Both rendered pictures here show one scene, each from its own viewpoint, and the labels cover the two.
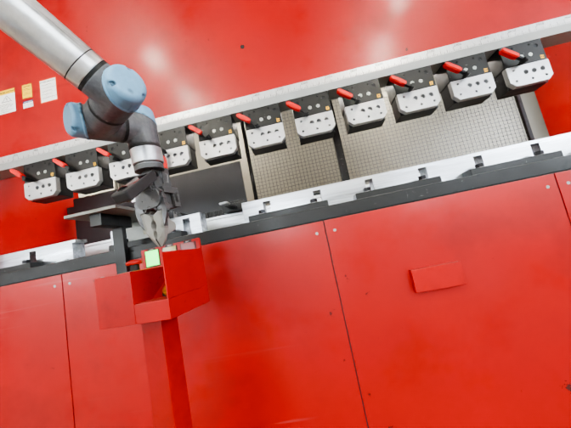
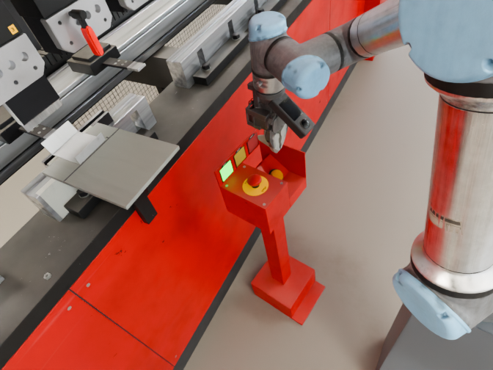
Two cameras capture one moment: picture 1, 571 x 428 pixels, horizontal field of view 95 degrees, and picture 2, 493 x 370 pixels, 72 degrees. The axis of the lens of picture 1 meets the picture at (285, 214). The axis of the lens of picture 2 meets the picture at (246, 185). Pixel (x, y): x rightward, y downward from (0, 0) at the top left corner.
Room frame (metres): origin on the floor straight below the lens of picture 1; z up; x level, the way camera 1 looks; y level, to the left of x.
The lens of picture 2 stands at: (0.37, 0.93, 1.48)
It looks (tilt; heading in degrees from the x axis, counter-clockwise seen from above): 49 degrees down; 304
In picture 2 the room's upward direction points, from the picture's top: 14 degrees counter-clockwise
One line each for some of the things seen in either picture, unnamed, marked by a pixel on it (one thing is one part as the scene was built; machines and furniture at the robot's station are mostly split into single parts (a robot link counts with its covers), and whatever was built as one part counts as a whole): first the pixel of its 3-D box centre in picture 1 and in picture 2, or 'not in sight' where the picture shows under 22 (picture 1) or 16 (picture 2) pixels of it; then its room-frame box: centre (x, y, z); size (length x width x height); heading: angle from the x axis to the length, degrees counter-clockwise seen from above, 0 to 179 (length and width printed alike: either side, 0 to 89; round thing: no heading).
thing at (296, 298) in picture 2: not in sight; (288, 285); (0.66, 0.38, 0.06); 0.25 x 0.20 x 0.12; 167
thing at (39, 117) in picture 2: not in sight; (32, 100); (1.08, 0.59, 1.13); 0.10 x 0.02 x 0.10; 85
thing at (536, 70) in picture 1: (517, 70); not in sight; (0.95, -0.98, 1.26); 0.15 x 0.09 x 0.17; 85
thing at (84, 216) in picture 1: (119, 216); (110, 160); (0.94, 0.60, 1.00); 0.26 x 0.18 x 0.01; 175
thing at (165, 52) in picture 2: not in sight; (139, 63); (1.41, -0.04, 0.81); 0.64 x 0.08 x 0.14; 175
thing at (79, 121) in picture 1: (98, 120); (304, 65); (0.55, 0.37, 1.13); 0.11 x 0.11 x 0.08; 53
